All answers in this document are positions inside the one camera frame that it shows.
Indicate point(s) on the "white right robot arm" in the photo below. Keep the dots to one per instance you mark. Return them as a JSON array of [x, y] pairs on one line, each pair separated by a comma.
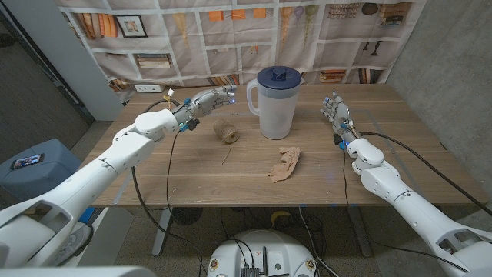
[[411, 207]]

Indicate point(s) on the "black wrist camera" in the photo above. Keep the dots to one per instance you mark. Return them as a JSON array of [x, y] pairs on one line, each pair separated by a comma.
[[192, 124], [338, 139]]

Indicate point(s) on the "white wall outlet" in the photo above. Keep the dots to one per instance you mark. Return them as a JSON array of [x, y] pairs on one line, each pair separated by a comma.
[[149, 88]]

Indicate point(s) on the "yellow object under table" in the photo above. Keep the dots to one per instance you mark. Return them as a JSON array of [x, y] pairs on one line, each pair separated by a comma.
[[280, 216]]

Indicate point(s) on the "black smartphone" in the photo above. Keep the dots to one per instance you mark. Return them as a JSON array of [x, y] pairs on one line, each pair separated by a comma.
[[27, 161]]

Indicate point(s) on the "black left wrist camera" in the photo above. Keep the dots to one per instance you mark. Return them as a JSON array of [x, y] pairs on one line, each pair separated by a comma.
[[192, 124]]

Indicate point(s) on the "translucent white plastic pitcher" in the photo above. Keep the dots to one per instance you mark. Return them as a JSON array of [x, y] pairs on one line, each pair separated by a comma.
[[274, 115]]

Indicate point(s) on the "black round fan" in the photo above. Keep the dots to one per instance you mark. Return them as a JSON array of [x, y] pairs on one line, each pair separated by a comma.
[[187, 216]]

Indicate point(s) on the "crumpled beige cloth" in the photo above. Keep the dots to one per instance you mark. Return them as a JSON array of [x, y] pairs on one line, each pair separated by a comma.
[[286, 163]]

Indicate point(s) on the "white table leg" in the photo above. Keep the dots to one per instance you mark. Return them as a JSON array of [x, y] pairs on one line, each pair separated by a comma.
[[161, 231]]

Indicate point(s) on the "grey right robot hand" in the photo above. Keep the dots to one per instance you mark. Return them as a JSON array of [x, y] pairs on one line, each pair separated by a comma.
[[340, 113]]

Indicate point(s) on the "grey table leg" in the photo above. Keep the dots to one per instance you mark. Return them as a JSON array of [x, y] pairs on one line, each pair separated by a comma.
[[359, 231]]

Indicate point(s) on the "blue stool with phone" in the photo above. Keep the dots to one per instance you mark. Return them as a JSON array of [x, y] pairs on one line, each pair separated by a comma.
[[42, 181]]

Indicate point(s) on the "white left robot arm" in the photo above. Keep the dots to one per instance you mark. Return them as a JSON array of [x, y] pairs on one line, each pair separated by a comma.
[[96, 173]]

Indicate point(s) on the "dark blue pitcher lid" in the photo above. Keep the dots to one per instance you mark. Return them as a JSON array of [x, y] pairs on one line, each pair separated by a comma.
[[279, 77]]

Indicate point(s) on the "jute twine spool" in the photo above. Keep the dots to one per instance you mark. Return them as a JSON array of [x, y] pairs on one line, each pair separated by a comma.
[[227, 131]]

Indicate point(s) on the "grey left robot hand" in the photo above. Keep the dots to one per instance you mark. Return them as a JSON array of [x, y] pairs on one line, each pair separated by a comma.
[[201, 104]]

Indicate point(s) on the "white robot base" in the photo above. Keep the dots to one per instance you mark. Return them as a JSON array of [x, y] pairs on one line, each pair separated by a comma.
[[265, 250]]

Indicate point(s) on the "printed bookshelf backdrop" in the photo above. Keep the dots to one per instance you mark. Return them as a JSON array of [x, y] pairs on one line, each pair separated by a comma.
[[238, 42]]

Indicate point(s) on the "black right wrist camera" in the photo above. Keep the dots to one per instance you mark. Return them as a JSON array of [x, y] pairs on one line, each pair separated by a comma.
[[338, 139]]

